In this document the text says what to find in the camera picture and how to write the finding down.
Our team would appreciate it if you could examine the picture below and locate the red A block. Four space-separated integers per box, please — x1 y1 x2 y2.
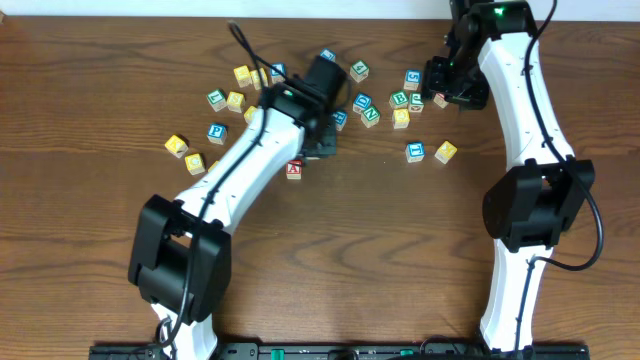
285 160 303 180

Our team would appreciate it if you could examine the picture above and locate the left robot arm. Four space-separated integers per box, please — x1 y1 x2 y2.
128 56 348 359

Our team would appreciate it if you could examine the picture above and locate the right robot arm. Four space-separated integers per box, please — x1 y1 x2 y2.
421 0 604 359

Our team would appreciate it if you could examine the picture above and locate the red M block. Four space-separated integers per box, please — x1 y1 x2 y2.
433 93 449 109

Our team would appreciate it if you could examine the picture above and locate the blue H block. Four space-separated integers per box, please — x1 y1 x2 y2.
332 110 348 131

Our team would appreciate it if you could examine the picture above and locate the green J block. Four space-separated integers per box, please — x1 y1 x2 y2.
408 92 424 113

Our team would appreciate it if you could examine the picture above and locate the green N block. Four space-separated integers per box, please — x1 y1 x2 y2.
361 105 380 128

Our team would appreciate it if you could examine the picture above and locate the yellow block far right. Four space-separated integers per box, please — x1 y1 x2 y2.
434 140 457 164

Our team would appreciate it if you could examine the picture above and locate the green B block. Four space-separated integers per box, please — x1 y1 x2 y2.
389 90 409 109

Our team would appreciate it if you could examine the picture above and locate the yellow G block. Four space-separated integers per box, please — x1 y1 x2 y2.
392 108 410 129

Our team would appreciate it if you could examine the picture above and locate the yellow block centre left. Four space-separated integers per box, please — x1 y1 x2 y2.
244 106 257 125

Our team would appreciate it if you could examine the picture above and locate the blue L block left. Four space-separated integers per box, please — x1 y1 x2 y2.
269 63 287 84

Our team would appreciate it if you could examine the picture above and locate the blue l block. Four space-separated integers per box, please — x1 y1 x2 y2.
269 63 287 84
320 48 336 62

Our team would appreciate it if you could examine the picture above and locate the green 4 block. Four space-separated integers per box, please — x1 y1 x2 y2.
350 60 370 83

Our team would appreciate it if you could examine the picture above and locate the blue T block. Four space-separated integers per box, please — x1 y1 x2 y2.
405 142 425 163

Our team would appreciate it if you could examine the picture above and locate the blue L block top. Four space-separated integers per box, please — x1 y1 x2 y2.
320 48 336 62

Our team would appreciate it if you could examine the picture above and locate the yellow block top right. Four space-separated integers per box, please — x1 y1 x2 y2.
250 68 269 90

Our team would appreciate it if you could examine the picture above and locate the yellow block beside L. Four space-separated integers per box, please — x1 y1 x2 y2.
227 91 246 113

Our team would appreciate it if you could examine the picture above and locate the blue P block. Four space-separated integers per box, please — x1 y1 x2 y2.
207 124 228 145

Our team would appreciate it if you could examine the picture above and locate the yellow block top left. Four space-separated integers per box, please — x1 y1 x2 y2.
233 65 253 88

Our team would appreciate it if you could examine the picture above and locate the yellow block lower right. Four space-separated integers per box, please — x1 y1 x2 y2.
207 160 220 173

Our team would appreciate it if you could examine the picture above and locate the green L block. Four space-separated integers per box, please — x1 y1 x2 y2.
206 89 227 112

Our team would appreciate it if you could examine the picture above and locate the yellow block lower middle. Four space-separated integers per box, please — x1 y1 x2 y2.
185 153 206 175

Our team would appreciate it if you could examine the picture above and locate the yellow block far left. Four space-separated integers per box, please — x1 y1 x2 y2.
164 134 189 158

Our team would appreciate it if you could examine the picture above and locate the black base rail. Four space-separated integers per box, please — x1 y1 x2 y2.
88 340 591 360

